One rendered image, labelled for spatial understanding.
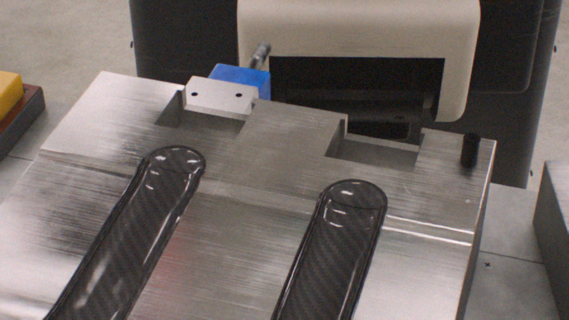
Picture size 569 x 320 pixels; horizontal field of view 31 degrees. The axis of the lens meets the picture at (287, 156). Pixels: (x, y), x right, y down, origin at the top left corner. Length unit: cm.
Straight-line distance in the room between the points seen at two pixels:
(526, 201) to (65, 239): 32
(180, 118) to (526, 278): 25
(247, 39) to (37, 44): 152
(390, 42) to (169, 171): 39
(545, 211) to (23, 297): 33
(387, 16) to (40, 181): 43
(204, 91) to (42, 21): 181
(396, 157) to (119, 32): 184
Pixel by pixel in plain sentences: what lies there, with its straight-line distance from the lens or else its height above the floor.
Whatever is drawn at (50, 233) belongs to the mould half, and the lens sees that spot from 57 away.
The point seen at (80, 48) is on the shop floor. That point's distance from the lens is 240.
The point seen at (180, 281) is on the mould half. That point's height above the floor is 88.
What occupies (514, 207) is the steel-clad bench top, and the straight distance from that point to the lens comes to 72.
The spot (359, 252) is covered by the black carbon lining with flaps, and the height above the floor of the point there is 88.
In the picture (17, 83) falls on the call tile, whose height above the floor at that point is 83.
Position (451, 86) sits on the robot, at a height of 71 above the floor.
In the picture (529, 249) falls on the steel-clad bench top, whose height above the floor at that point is 80.
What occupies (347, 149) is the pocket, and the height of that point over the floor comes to 87.
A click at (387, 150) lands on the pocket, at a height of 87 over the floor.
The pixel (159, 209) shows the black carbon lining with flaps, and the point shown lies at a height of 88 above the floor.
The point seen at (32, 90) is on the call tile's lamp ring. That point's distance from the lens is 80.
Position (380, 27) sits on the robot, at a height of 78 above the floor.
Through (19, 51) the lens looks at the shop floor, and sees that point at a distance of 242.
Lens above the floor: 126
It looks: 39 degrees down
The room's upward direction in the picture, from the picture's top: straight up
